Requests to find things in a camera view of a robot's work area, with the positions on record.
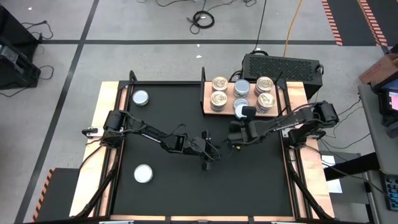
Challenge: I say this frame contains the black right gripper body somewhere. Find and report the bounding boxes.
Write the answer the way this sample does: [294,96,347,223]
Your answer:
[227,119,261,146]

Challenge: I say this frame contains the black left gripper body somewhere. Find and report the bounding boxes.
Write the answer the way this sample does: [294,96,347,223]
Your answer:
[188,138,217,161]

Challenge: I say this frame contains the wooden shelf board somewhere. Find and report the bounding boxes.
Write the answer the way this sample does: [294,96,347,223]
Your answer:
[203,81,280,118]

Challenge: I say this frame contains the black table mat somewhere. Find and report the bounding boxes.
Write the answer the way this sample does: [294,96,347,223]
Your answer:
[111,82,295,217]

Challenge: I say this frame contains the black computer case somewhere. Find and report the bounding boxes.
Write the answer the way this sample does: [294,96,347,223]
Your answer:
[241,52,324,100]

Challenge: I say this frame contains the white paper sheet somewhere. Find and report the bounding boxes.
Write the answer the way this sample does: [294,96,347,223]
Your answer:
[321,154,343,194]

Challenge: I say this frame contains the black desk bar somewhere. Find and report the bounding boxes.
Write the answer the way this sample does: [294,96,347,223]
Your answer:
[323,151,381,182]

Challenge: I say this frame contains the grey desk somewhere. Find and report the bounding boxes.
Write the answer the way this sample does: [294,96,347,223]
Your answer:
[357,83,398,175]

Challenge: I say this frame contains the black mat orange stripes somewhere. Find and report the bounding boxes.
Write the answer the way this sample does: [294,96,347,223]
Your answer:
[322,0,398,47]
[32,167,80,223]

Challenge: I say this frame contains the cardboard box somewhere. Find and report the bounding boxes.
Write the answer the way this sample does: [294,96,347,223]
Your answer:
[359,52,398,86]

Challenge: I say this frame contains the black monitor pink screen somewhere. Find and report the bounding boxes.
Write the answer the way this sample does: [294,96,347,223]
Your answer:
[374,81,398,116]

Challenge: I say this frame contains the black keyboard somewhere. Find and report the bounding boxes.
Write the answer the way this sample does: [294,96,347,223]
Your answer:
[379,173,398,212]

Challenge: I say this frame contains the black floor panel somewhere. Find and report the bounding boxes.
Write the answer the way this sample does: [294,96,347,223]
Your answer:
[0,5,40,47]

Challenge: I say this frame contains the black metal rig frame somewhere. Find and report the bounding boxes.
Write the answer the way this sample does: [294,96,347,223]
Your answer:
[70,67,338,224]

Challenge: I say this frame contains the thin black hanging cable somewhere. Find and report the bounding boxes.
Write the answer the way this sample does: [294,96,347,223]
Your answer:
[254,0,268,51]

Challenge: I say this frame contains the yellow cable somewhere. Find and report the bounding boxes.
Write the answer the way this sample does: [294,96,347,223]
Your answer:
[283,0,304,57]

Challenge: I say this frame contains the coiled black cable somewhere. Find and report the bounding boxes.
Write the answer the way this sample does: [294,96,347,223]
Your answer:
[186,10,216,35]

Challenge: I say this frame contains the black floor cable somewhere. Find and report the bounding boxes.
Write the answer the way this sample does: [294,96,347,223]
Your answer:
[0,64,55,98]
[21,20,54,40]

